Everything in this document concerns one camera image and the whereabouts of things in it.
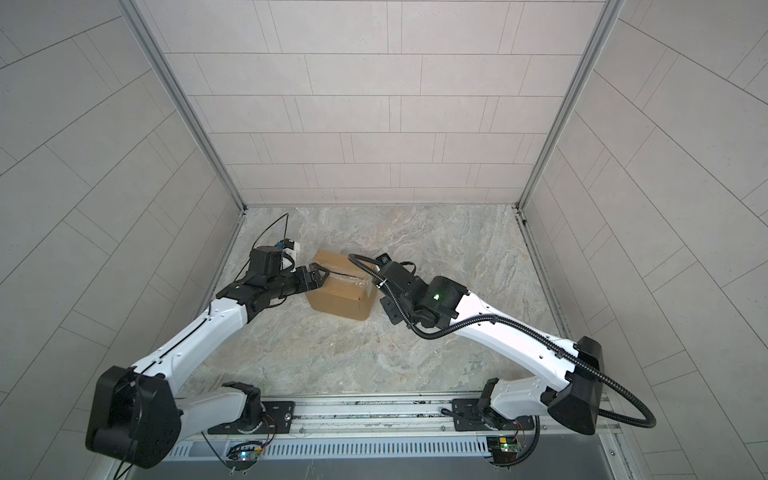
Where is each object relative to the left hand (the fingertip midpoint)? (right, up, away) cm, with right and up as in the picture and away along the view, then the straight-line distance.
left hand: (326, 271), depth 83 cm
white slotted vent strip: (+15, -38, -15) cm, 44 cm away
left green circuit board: (-13, -37, -18) cm, 43 cm away
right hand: (+19, -6, -10) cm, 22 cm away
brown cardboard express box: (+7, -5, -4) cm, 9 cm away
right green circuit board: (+45, -39, -15) cm, 61 cm away
